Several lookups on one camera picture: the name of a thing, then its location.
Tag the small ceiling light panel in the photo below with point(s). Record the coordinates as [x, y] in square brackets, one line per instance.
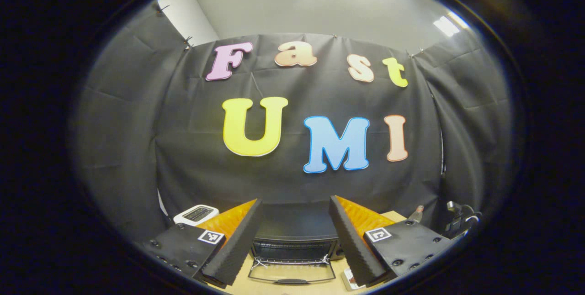
[445, 25]

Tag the black backdrop cloth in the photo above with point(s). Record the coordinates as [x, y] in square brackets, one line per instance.
[274, 181]

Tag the clear bottle with red label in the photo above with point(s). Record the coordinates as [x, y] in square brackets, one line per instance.
[418, 214]

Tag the black electric oven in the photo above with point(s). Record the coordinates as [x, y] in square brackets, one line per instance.
[295, 226]

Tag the white toaster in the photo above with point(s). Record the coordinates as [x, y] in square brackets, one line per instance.
[196, 214]

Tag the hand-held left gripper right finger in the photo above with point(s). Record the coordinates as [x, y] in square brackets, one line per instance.
[352, 244]

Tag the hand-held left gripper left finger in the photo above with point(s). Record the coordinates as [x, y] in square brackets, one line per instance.
[240, 244]

